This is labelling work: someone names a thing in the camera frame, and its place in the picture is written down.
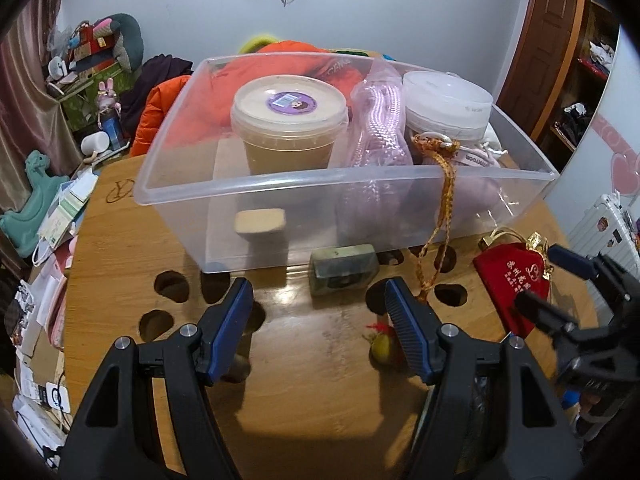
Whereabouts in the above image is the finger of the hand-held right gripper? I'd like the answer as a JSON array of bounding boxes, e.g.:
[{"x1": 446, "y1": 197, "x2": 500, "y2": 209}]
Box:
[
  {"x1": 515, "y1": 290, "x2": 617, "y2": 357},
  {"x1": 547, "y1": 242, "x2": 640, "y2": 301}
]

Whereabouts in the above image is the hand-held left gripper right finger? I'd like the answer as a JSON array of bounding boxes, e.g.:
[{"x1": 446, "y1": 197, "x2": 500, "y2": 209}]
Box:
[{"x1": 384, "y1": 276, "x2": 583, "y2": 480}]

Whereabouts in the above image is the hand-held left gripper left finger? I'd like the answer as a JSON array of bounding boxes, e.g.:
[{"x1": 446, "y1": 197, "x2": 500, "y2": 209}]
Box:
[{"x1": 57, "y1": 276, "x2": 255, "y2": 480}]

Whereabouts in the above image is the red drawstring pouch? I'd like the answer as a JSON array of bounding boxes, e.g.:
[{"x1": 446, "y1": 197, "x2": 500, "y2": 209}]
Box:
[{"x1": 472, "y1": 229, "x2": 556, "y2": 338}]

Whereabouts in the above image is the green rectangular block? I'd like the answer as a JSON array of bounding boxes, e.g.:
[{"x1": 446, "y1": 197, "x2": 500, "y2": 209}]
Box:
[{"x1": 308, "y1": 244, "x2": 380, "y2": 297}]

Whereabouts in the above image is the white drawstring pouch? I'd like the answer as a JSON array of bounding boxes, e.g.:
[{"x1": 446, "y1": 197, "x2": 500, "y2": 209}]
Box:
[{"x1": 480, "y1": 125, "x2": 512, "y2": 167}]

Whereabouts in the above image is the clear plastic storage box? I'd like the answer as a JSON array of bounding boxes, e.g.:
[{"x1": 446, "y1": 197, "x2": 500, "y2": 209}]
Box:
[{"x1": 134, "y1": 54, "x2": 560, "y2": 276}]

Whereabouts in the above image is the gold braided cord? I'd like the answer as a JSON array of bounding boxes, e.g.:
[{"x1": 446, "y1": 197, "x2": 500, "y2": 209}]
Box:
[{"x1": 411, "y1": 132, "x2": 461, "y2": 306}]

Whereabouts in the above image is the beige lidded cup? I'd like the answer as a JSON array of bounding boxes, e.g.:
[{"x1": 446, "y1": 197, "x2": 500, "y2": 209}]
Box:
[{"x1": 230, "y1": 76, "x2": 349, "y2": 176}]

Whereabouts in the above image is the white round container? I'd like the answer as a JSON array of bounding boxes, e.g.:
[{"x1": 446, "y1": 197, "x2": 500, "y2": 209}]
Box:
[{"x1": 402, "y1": 71, "x2": 495, "y2": 141}]

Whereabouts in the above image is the pink rope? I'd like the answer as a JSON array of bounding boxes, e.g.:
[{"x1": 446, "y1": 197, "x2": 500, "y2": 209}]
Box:
[{"x1": 336, "y1": 57, "x2": 416, "y2": 241}]

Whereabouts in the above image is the small yellow gourd charm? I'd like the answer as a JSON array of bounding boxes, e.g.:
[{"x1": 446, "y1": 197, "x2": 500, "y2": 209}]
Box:
[{"x1": 364, "y1": 322, "x2": 403, "y2": 366}]

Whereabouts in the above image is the white ribbed suitcase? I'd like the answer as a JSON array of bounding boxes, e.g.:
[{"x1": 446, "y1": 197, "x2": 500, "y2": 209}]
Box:
[{"x1": 567, "y1": 192, "x2": 640, "y2": 271}]

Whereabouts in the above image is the wooden desk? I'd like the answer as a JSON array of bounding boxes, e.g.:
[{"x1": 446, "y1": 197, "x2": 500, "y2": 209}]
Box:
[{"x1": 65, "y1": 155, "x2": 601, "y2": 480}]

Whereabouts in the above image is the small beige block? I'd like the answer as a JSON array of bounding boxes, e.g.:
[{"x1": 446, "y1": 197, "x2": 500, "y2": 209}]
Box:
[{"x1": 235, "y1": 208, "x2": 287, "y2": 236}]

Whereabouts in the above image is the wooden shelf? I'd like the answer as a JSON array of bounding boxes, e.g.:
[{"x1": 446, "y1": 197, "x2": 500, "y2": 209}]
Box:
[{"x1": 550, "y1": 0, "x2": 622, "y2": 151}]

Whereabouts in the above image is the pile of papers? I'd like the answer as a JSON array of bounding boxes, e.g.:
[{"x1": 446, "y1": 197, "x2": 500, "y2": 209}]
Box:
[{"x1": 0, "y1": 260, "x2": 71, "y2": 441}]

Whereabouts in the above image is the white face mask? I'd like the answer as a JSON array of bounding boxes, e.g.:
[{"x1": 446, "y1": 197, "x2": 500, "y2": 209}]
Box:
[{"x1": 32, "y1": 237, "x2": 67, "y2": 267}]

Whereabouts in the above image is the stack of medicine boxes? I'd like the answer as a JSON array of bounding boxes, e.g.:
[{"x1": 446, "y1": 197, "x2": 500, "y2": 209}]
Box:
[{"x1": 40, "y1": 180, "x2": 98, "y2": 241}]

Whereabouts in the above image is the wooden door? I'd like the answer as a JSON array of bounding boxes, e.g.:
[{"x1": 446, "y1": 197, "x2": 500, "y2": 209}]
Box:
[{"x1": 497, "y1": 0, "x2": 586, "y2": 136}]

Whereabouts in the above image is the white mug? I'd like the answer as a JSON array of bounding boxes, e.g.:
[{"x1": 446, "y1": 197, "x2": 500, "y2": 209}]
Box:
[{"x1": 80, "y1": 131, "x2": 111, "y2": 158}]

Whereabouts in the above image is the orange jacket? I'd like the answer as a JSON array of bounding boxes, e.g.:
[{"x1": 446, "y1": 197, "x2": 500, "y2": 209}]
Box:
[{"x1": 131, "y1": 40, "x2": 396, "y2": 158}]

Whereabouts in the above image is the teal dinosaur toy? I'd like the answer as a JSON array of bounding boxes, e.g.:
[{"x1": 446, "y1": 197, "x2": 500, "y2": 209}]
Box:
[{"x1": 0, "y1": 150, "x2": 68, "y2": 256}]

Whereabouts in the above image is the pink rabbit bottle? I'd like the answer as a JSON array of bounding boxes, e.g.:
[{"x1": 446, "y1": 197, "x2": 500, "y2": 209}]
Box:
[{"x1": 97, "y1": 80, "x2": 125, "y2": 148}]

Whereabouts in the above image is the dark purple cloth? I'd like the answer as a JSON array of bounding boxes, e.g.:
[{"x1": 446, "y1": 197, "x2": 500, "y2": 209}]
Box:
[{"x1": 120, "y1": 54, "x2": 193, "y2": 131}]

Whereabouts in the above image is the green patterned box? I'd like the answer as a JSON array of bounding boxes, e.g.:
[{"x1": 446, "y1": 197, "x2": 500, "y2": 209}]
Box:
[{"x1": 60, "y1": 67, "x2": 131, "y2": 131}]

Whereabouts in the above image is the yellow green cloth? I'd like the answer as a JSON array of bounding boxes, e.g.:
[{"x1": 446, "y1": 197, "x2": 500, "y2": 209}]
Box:
[{"x1": 239, "y1": 34, "x2": 281, "y2": 54}]

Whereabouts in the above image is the striped curtain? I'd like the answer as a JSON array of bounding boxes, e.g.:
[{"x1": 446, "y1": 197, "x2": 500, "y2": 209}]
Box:
[{"x1": 0, "y1": 0, "x2": 86, "y2": 211}]

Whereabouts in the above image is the grey cushion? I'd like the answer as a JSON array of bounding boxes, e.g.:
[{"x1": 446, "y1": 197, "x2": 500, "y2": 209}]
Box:
[{"x1": 102, "y1": 13, "x2": 145, "y2": 73}]

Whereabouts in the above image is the white small fan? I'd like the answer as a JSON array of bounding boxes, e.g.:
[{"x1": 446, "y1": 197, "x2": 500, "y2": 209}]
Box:
[{"x1": 47, "y1": 56, "x2": 71, "y2": 83}]

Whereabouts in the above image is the red patchwork toy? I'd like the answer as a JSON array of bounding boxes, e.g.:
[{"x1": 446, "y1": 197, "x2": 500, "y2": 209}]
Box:
[{"x1": 67, "y1": 20, "x2": 113, "y2": 61}]

